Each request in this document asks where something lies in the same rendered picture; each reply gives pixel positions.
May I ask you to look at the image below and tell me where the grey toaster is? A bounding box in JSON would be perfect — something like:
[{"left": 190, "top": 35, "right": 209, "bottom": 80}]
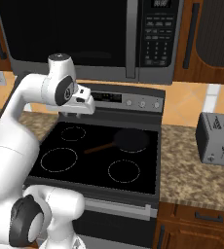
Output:
[{"left": 195, "top": 111, "right": 224, "bottom": 168}]

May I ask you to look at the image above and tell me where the black base cupboard handle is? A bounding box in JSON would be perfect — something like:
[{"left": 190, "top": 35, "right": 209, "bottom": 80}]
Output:
[{"left": 157, "top": 224, "right": 167, "bottom": 249}]

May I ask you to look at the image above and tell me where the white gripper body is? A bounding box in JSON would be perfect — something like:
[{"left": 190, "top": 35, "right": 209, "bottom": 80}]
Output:
[{"left": 56, "top": 94, "right": 95, "bottom": 117}]

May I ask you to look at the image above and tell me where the black and grey microwave oven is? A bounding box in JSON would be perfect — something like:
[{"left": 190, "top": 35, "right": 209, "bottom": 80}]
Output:
[{"left": 0, "top": 0, "right": 185, "bottom": 87}]

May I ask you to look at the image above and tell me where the grey microwave door handle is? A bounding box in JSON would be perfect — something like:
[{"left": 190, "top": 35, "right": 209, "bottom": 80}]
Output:
[{"left": 126, "top": 0, "right": 140, "bottom": 79}]

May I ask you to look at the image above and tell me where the white wall socket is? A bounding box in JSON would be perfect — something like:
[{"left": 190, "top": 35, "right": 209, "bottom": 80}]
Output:
[{"left": 0, "top": 71, "right": 8, "bottom": 88}]

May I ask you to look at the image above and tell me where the black drawer handle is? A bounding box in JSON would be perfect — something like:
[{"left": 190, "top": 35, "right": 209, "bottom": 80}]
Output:
[{"left": 194, "top": 211, "right": 224, "bottom": 224}]

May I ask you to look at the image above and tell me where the brown drawer front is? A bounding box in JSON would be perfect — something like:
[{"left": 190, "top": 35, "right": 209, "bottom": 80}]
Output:
[{"left": 157, "top": 201, "right": 224, "bottom": 231}]

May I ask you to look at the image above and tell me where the black stove with oven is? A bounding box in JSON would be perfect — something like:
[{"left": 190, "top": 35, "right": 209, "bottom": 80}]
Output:
[{"left": 21, "top": 82, "right": 167, "bottom": 249}]

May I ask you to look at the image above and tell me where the black frying pan, brown handle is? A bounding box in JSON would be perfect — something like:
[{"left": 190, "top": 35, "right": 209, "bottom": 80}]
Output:
[{"left": 84, "top": 128, "right": 151, "bottom": 156}]

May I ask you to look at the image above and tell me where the grey oven door handle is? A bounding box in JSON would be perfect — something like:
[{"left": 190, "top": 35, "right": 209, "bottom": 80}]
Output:
[{"left": 84, "top": 197, "right": 159, "bottom": 222}]

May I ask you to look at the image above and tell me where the brown base cupboard door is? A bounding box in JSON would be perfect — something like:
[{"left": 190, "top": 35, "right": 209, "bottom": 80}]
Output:
[{"left": 152, "top": 219, "right": 224, "bottom": 249}]

